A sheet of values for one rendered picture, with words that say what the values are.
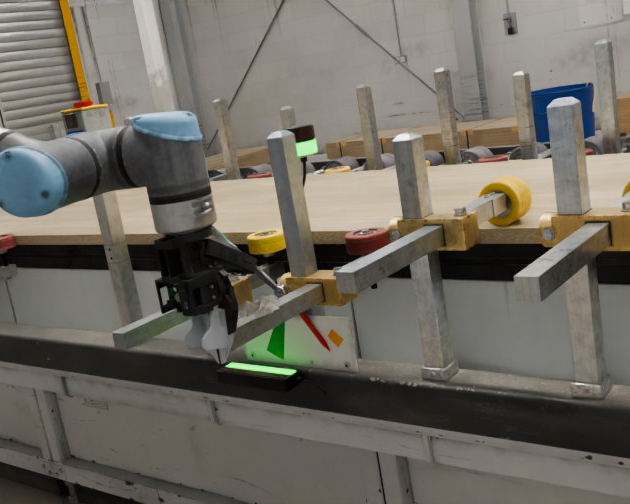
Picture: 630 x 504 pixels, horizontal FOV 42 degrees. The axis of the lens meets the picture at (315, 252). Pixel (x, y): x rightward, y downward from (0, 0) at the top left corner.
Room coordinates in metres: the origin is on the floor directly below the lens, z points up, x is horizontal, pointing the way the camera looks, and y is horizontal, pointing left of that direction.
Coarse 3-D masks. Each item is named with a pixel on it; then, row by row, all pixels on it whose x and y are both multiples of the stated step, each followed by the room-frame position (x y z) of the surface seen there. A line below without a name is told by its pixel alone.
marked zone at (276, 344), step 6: (282, 324) 1.44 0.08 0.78; (276, 330) 1.45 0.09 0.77; (282, 330) 1.44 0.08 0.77; (276, 336) 1.45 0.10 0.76; (282, 336) 1.44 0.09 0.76; (270, 342) 1.46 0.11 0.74; (276, 342) 1.45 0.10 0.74; (282, 342) 1.44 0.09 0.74; (270, 348) 1.47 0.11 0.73; (276, 348) 1.46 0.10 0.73; (282, 348) 1.45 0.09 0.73; (276, 354) 1.46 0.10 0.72; (282, 354) 1.45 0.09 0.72
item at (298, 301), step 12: (348, 264) 1.48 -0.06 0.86; (300, 288) 1.37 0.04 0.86; (312, 288) 1.35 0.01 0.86; (288, 300) 1.30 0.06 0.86; (300, 300) 1.32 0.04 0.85; (312, 300) 1.35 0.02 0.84; (276, 312) 1.27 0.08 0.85; (288, 312) 1.30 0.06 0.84; (300, 312) 1.32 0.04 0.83; (240, 324) 1.22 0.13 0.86; (252, 324) 1.23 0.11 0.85; (264, 324) 1.25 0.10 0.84; (276, 324) 1.27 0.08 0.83; (240, 336) 1.20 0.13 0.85; (252, 336) 1.22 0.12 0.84
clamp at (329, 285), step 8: (288, 272) 1.46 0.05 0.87; (320, 272) 1.41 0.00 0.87; (328, 272) 1.40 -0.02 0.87; (280, 280) 1.44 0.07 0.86; (288, 280) 1.42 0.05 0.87; (296, 280) 1.41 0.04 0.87; (304, 280) 1.40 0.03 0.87; (312, 280) 1.38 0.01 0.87; (320, 280) 1.37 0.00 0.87; (328, 280) 1.36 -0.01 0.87; (296, 288) 1.41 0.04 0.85; (328, 288) 1.36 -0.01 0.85; (336, 288) 1.35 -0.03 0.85; (328, 296) 1.37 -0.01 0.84; (336, 296) 1.36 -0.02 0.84; (344, 296) 1.36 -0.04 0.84; (352, 296) 1.38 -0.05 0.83; (320, 304) 1.38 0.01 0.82; (328, 304) 1.37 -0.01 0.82; (336, 304) 1.36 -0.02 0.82; (344, 304) 1.36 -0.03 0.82
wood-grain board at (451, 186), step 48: (144, 192) 2.83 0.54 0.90; (240, 192) 2.41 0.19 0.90; (336, 192) 2.10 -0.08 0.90; (384, 192) 1.97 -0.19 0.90; (432, 192) 1.86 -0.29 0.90; (48, 240) 2.23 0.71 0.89; (96, 240) 2.10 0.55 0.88; (144, 240) 1.98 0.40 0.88; (240, 240) 1.78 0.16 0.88; (336, 240) 1.61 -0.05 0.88; (480, 240) 1.41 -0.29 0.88; (528, 240) 1.36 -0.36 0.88
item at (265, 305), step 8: (264, 296) 1.28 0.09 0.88; (272, 296) 1.30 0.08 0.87; (248, 304) 1.26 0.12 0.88; (256, 304) 1.27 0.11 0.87; (264, 304) 1.27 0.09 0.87; (272, 304) 1.26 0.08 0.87; (280, 304) 1.28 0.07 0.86; (240, 312) 1.26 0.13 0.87; (248, 312) 1.25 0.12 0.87; (256, 312) 1.25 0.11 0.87; (264, 312) 1.24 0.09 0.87; (272, 312) 1.24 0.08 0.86
